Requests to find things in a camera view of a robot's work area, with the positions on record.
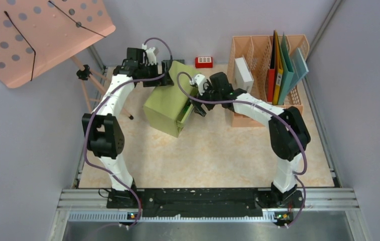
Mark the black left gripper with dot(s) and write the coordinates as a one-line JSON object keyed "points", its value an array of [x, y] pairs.
{"points": [[167, 79]]}

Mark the white paper booklet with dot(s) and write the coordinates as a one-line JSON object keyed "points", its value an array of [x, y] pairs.
{"points": [[242, 75]]}

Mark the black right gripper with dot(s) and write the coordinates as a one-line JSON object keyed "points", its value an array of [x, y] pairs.
{"points": [[207, 87]]}

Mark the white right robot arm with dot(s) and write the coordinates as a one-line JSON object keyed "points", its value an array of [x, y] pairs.
{"points": [[289, 136]]}

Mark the green metal drawer cabinet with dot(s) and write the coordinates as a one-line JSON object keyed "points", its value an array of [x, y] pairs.
{"points": [[164, 107]]}

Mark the red folder in organizer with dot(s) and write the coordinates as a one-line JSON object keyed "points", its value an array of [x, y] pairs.
{"points": [[271, 71]]}

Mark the black green highlighter marker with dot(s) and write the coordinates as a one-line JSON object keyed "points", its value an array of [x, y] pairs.
{"points": [[186, 107]]}

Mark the beige plastic file organizer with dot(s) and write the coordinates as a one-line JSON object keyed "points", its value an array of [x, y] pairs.
{"points": [[257, 50]]}

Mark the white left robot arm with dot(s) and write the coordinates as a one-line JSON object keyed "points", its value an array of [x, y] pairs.
{"points": [[103, 134]]}

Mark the light blue hardcover book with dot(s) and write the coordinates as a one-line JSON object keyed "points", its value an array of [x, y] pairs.
{"points": [[300, 68]]}

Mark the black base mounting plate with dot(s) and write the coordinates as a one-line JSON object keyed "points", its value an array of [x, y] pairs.
{"points": [[204, 202]]}

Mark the red small box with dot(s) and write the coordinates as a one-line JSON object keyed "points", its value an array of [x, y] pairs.
{"points": [[204, 62]]}

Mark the yellow plastic clip folder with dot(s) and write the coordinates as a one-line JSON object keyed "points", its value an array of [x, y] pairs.
{"points": [[278, 69]]}

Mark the teal plastic folder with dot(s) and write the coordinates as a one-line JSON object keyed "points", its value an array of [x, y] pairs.
{"points": [[288, 71]]}

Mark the pink music stand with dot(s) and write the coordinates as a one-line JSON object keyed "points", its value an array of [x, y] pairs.
{"points": [[36, 36]]}

